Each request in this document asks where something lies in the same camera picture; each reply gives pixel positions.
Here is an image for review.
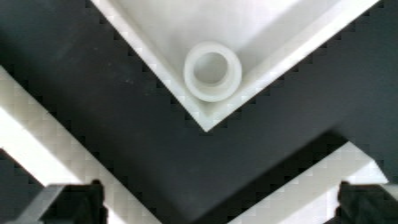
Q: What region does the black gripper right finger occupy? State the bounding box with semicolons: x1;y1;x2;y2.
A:
335;182;398;224

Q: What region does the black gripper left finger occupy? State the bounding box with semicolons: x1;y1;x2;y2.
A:
12;179;109;224

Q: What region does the white square tabletop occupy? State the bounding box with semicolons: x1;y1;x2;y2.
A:
90;0;379;130

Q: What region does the white L-shaped fixture wall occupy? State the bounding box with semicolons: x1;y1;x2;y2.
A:
0;67;387;224

